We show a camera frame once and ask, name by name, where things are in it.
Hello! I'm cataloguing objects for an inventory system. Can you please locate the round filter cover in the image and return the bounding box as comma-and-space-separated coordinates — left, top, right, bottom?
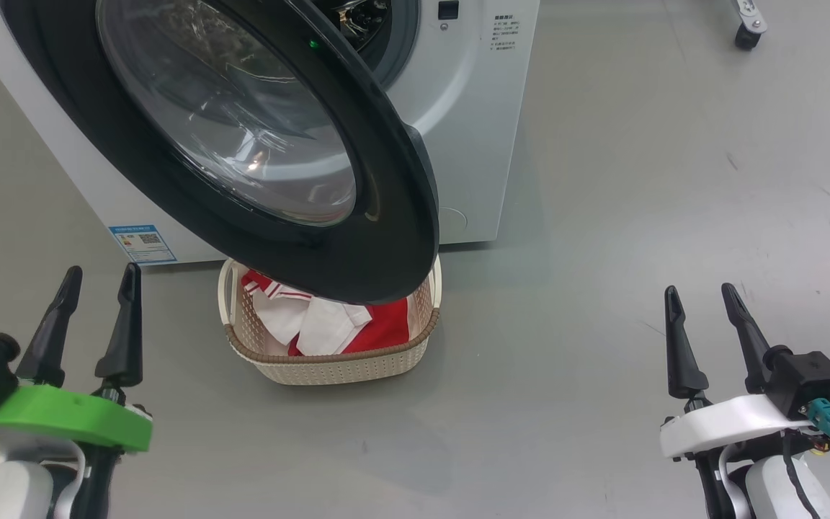
438, 208, 469, 242

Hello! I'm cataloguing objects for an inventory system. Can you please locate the red and white garment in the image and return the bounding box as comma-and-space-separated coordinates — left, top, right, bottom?
241, 269, 411, 357

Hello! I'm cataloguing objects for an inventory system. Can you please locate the cream perforated laundry basket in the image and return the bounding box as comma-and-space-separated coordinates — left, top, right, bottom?
218, 256, 443, 386

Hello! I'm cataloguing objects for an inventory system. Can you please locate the black round glass washer door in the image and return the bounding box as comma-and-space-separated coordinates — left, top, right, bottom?
0, 0, 439, 305

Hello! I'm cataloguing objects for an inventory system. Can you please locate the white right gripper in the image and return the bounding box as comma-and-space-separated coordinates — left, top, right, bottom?
660, 283, 819, 460

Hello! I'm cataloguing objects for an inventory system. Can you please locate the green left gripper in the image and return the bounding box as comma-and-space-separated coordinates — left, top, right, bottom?
0, 262, 153, 453

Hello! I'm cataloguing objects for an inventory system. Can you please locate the black text warning label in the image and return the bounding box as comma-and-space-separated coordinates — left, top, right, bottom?
491, 14, 522, 51

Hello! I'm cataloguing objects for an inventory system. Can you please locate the blue energy label sticker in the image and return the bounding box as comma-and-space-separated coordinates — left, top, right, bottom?
108, 224, 178, 265

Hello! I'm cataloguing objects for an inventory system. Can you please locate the stainless steel washing machine drum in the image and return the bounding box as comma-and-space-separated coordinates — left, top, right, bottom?
329, 0, 391, 51

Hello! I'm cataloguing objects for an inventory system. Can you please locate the grey door gasket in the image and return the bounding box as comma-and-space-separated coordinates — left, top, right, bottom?
365, 0, 421, 91

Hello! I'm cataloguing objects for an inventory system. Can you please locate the white partition with metal leg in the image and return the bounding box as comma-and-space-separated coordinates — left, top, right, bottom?
728, 0, 769, 35

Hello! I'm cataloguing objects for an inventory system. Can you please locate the white front-load washing machine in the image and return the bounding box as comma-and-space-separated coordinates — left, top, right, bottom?
0, 0, 542, 266

